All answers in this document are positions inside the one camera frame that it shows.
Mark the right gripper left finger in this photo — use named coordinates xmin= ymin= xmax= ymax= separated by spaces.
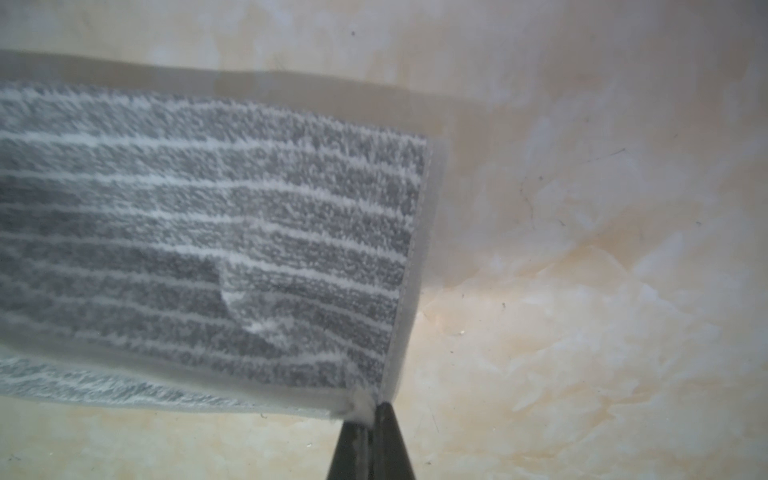
xmin=326 ymin=422 xmax=371 ymax=480

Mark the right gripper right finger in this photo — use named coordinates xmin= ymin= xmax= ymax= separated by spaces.
xmin=369 ymin=402 xmax=416 ymax=480

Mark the grey striped square dishcloth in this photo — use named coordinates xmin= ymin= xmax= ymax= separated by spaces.
xmin=1 ymin=81 xmax=445 ymax=423

